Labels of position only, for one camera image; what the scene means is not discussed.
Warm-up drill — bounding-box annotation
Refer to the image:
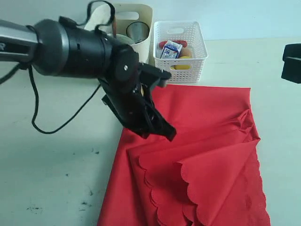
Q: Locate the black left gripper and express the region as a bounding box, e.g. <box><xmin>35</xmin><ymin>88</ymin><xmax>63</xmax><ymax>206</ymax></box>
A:
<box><xmin>98</xmin><ymin>44</ymin><xmax>176</xmax><ymax>141</ymax></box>

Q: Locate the yellow lemon piece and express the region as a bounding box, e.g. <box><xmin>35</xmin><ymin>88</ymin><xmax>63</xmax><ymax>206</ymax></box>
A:
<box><xmin>170</xmin><ymin>56</ymin><xmax>191</xmax><ymax>70</ymax></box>

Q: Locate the blue white milk carton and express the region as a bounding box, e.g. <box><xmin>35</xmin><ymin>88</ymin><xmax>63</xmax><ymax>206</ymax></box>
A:
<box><xmin>160</xmin><ymin>40</ymin><xmax>182</xmax><ymax>59</ymax></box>

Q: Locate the red sausage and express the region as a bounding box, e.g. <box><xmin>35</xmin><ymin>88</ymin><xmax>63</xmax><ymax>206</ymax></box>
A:
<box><xmin>158</xmin><ymin>40</ymin><xmax>188</xmax><ymax>49</ymax></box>

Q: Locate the brown egg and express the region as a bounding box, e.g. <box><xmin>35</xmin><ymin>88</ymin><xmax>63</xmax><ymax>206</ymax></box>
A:
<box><xmin>179</xmin><ymin>48</ymin><xmax>192</xmax><ymax>58</ymax></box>

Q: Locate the white ceramic bowl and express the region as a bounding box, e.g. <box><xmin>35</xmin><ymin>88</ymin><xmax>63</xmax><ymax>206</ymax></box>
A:
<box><xmin>107</xmin><ymin>33</ymin><xmax>135</xmax><ymax>46</ymax></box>

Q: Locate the stainless steel cup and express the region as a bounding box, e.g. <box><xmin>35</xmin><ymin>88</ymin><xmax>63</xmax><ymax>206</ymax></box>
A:
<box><xmin>126</xmin><ymin>22</ymin><xmax>150</xmax><ymax>44</ymax></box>

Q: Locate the dark wooden spoon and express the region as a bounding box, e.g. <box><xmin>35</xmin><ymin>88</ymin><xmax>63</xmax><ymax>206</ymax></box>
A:
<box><xmin>112</xmin><ymin>18</ymin><xmax>117</xmax><ymax>39</ymax></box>

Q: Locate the red table cloth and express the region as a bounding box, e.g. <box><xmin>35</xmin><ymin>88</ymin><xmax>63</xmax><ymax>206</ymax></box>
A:
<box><xmin>97</xmin><ymin>85</ymin><xmax>270</xmax><ymax>226</ymax></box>

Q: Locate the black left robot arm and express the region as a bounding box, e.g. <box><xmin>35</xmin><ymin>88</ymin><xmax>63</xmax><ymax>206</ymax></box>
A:
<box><xmin>0</xmin><ymin>17</ymin><xmax>176</xmax><ymax>140</ymax></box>

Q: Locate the white perforated plastic basket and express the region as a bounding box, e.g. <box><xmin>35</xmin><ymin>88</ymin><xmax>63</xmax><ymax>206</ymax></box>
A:
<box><xmin>153</xmin><ymin>21</ymin><xmax>208</xmax><ymax>83</ymax></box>

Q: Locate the cream plastic bin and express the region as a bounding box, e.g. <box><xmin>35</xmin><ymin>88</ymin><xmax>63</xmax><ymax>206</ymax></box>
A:
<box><xmin>83</xmin><ymin>2</ymin><xmax>154</xmax><ymax>65</ymax></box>

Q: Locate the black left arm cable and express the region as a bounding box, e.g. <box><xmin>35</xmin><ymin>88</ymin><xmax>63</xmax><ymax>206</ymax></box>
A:
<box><xmin>0</xmin><ymin>0</ymin><xmax>116</xmax><ymax>135</ymax></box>

